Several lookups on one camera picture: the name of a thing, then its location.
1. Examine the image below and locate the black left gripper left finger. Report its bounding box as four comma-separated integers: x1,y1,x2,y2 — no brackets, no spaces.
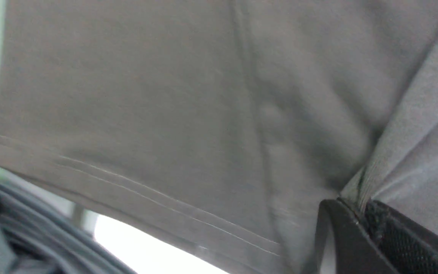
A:
315,199,398,274

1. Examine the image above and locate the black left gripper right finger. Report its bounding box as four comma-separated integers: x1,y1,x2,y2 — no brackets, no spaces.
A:
365,201,438,274

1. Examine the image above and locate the dark gray long-sleeve shirt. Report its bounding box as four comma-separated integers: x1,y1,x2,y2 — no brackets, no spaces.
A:
0,0,438,274

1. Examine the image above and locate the dark teal crumpled garment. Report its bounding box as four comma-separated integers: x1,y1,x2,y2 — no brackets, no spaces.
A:
0,182,133,274

